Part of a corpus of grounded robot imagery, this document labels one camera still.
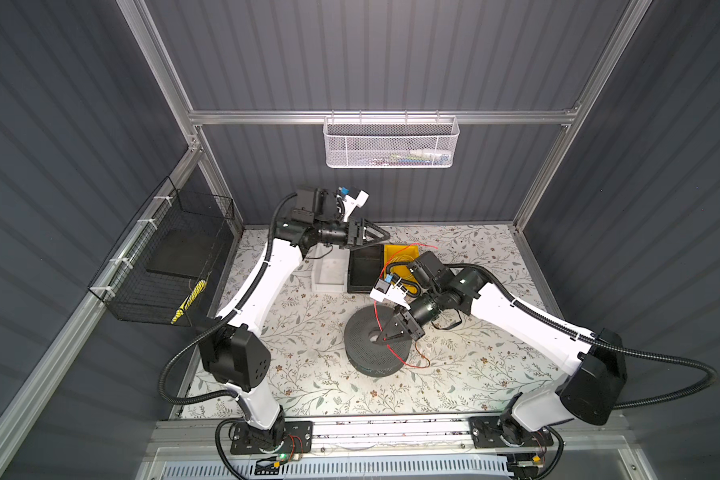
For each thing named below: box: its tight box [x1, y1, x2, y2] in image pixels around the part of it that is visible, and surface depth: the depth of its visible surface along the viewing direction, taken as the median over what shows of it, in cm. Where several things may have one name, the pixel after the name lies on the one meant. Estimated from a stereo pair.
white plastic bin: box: [311, 243, 350, 293], surface depth 104 cm
